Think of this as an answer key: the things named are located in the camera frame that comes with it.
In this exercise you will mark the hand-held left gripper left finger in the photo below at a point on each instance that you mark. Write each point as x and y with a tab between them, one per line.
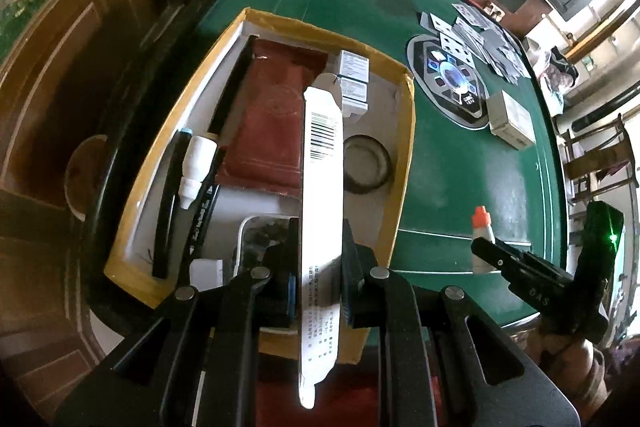
289	302

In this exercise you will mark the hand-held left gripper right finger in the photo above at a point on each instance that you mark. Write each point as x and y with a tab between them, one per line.
347	302

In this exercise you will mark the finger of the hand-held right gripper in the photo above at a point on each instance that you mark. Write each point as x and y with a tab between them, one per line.
550	269
505	262

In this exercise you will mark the white bottle with orange cap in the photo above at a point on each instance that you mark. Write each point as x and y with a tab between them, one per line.
482	232

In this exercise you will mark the long white carton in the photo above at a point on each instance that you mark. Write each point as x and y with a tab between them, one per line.
322	187

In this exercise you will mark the dark red pouch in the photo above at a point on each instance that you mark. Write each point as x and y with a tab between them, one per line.
270	117

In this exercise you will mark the yellow cardboard box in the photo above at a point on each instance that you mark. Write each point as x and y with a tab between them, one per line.
380	117

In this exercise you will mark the person's right hand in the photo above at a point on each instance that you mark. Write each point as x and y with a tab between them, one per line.
575	362

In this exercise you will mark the wooden chair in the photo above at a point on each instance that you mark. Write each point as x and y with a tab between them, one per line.
595	157

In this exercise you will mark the tape roll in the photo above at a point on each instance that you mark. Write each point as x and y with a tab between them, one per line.
372	188

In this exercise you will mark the grey carton box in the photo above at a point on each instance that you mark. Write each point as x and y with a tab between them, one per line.
510	119

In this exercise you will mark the white dropper bottle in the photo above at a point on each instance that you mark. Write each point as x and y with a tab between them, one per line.
197	162

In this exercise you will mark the table control panel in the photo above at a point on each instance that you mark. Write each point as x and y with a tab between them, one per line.
450	77

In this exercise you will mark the pile of clothes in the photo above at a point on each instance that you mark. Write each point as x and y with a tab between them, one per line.
557	72

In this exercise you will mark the white medicine box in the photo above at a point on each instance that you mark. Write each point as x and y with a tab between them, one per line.
352	82

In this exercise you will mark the pile of playing cards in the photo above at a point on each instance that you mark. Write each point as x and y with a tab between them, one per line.
470	37

